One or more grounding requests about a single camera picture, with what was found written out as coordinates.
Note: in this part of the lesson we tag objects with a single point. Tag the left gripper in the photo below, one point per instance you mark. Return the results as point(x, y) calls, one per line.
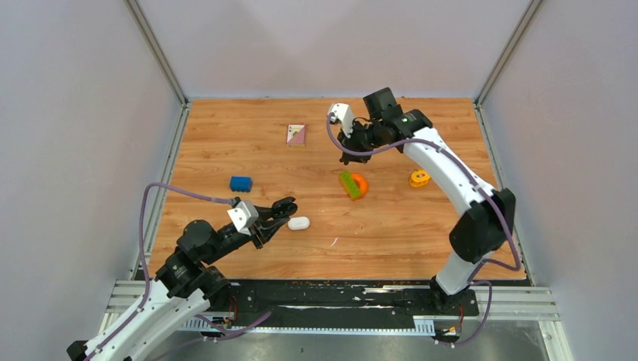
point(268, 229)

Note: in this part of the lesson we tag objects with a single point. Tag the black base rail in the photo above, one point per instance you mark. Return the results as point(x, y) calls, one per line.
point(338, 305)

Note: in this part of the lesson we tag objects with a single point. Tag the blue small object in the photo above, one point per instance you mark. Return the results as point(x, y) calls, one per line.
point(241, 184)

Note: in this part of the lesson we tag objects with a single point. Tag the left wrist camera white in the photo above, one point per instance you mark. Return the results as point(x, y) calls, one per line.
point(243, 215)

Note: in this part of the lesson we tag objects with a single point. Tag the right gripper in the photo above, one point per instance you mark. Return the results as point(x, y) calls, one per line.
point(349, 142)

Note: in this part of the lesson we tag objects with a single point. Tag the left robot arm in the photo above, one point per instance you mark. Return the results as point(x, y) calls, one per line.
point(187, 283)

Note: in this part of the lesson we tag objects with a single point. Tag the white earbud charging case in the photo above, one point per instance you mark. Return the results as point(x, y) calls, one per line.
point(298, 223)

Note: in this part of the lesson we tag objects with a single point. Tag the black earbud charging case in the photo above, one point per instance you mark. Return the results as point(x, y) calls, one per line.
point(284, 207)

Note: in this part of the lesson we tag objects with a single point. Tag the orange toy piece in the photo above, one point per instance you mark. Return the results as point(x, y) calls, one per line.
point(362, 184)

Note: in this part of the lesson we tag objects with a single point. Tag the yellow small toy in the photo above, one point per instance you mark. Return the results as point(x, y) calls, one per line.
point(419, 178)

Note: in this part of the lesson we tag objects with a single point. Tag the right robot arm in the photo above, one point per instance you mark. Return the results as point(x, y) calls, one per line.
point(486, 214)

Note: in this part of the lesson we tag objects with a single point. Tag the playing card box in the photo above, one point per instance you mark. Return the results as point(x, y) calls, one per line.
point(296, 135)

